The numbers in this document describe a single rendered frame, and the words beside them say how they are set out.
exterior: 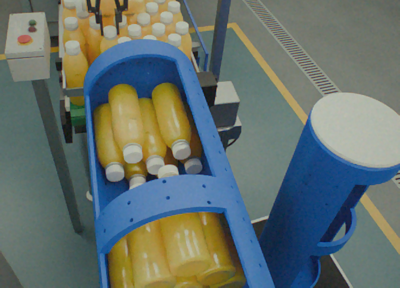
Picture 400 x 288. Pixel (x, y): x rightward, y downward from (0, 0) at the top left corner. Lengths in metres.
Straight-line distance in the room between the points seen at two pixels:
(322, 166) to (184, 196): 0.55
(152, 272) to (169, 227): 0.08
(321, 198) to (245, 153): 1.24
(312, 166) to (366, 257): 1.13
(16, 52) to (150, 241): 0.70
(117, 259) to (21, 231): 1.40
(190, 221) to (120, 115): 0.32
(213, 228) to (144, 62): 0.45
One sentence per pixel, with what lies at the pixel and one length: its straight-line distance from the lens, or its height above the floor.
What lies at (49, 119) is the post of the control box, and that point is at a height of 0.76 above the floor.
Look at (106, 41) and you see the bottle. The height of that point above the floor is 1.07.
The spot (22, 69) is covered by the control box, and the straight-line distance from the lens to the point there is 1.23.
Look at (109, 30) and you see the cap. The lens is 1.24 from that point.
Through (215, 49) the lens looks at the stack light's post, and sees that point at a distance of 1.59.
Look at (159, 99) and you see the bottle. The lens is 0.95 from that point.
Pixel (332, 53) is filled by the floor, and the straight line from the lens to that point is 3.39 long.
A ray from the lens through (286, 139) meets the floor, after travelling 2.52.
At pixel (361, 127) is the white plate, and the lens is 1.16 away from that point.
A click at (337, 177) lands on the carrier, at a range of 1.11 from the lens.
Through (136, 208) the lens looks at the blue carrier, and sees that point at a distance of 0.65.
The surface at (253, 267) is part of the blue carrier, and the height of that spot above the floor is 1.20.
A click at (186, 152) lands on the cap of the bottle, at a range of 0.87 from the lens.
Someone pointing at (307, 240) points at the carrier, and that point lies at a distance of 1.37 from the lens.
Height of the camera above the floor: 1.77
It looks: 47 degrees down
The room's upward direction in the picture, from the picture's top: 8 degrees clockwise
